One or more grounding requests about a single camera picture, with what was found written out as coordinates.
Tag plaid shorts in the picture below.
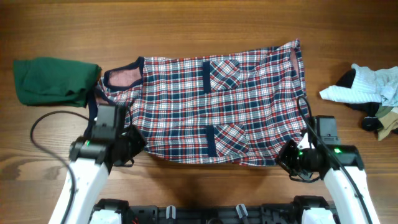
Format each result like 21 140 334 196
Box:
88 39 308 166

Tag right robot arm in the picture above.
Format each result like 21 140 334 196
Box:
276 116 379 223

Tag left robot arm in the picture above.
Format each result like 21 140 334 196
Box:
49 105 147 223

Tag olive tan garment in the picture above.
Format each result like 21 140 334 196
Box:
376 106 397 141

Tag light blue striped garment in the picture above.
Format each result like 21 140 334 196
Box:
320 63 397 107

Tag green folded cloth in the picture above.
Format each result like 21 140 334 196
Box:
13 57 101 107

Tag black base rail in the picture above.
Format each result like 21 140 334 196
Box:
88 195 340 224

